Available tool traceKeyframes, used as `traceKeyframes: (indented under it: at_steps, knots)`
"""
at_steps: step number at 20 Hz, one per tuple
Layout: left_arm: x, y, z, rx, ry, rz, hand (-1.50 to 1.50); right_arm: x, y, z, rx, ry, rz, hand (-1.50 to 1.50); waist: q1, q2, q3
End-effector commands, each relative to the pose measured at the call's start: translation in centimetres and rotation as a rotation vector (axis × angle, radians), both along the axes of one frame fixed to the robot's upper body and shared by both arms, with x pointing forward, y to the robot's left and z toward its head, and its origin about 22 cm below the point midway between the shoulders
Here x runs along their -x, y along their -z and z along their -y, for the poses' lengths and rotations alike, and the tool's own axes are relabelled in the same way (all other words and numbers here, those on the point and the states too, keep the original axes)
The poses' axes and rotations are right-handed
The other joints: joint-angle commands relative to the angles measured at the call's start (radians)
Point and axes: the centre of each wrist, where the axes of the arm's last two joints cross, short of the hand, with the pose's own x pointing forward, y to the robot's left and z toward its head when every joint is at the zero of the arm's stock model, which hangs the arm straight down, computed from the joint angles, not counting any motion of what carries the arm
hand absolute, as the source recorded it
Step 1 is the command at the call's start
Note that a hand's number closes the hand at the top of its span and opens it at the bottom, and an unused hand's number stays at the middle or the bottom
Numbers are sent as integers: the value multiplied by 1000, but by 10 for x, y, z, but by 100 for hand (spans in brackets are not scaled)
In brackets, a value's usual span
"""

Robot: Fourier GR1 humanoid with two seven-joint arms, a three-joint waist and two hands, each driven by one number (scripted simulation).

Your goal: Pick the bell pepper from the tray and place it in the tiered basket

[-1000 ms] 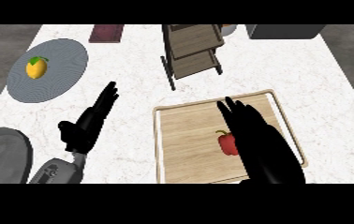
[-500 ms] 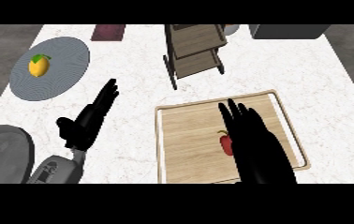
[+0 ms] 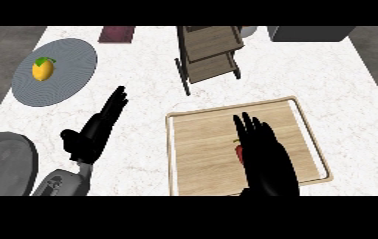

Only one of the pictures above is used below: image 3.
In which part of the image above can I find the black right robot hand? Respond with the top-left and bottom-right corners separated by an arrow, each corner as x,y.
232,112 -> 301,197

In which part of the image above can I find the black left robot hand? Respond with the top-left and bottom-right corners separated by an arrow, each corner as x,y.
59,85 -> 130,165

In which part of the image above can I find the red bell pepper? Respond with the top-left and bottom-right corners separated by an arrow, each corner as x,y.
232,139 -> 245,165

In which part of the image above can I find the wooden tray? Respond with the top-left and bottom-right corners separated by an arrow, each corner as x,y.
164,95 -> 335,197

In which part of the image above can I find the wooden tiered basket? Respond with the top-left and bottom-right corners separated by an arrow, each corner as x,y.
173,26 -> 247,97

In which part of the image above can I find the round grey placemat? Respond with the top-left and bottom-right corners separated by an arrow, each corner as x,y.
11,37 -> 99,108

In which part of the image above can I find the grey round pan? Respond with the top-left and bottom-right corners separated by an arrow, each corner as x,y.
0,131 -> 40,197

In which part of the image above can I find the yellow lemon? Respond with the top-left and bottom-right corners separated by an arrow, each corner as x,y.
31,56 -> 58,82

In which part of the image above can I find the dark red box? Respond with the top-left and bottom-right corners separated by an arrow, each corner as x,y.
98,26 -> 136,44

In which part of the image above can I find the dark grey appliance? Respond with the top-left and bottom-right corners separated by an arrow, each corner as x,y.
266,26 -> 358,43

